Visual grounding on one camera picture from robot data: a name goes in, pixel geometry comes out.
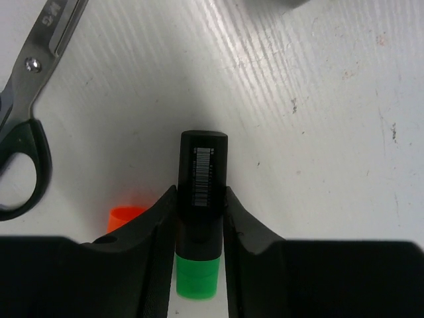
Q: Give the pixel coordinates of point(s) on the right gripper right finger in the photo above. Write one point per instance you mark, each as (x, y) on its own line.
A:
(269, 276)

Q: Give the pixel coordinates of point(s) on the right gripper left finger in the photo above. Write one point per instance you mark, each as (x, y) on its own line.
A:
(126, 273)

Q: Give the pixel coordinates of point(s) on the orange highlighter marker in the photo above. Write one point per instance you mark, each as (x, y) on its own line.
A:
(121, 215)

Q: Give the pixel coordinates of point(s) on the green highlighter marker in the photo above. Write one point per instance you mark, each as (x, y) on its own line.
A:
(201, 192)

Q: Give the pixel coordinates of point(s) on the black handled scissors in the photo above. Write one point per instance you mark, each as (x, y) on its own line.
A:
(36, 62)

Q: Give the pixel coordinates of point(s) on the white slotted organizer container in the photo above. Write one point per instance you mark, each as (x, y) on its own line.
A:
(272, 6)

